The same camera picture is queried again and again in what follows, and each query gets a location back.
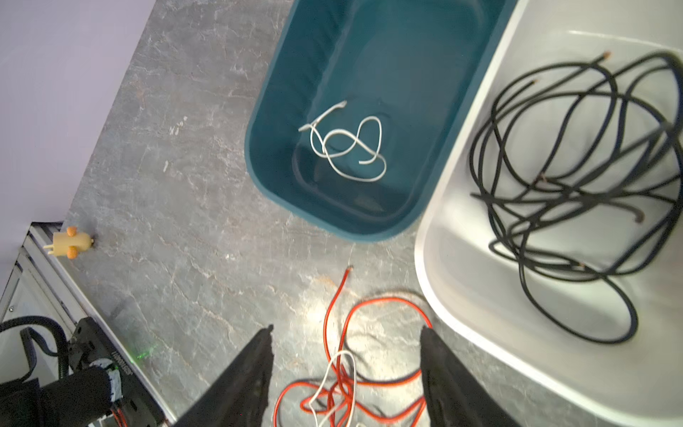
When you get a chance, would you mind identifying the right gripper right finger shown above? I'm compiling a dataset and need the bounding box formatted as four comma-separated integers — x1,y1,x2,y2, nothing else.
420,327,518,427

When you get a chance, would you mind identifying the small yellow toy figure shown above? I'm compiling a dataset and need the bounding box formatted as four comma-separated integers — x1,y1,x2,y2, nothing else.
43,226,94,260

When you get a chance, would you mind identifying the teal plastic tub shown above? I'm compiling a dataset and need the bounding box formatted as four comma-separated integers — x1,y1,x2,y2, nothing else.
245,1,525,242

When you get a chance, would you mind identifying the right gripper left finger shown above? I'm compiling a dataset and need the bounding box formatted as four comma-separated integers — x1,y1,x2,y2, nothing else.
175,326,274,426

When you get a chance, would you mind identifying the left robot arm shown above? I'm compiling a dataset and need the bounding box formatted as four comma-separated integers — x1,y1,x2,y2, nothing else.
1,316,167,426

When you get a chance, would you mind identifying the thin black cable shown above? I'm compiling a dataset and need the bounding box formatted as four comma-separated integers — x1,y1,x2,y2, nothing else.
468,50,683,345

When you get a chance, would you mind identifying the thin white cable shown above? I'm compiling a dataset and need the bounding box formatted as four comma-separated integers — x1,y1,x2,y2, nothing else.
297,100,389,183
308,349,358,427

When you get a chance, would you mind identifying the white plastic tub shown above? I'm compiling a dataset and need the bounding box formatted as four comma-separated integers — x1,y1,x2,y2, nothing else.
414,1,682,426

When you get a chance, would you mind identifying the thin red wire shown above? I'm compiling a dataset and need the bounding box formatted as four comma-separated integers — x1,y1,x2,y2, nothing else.
273,265,434,427

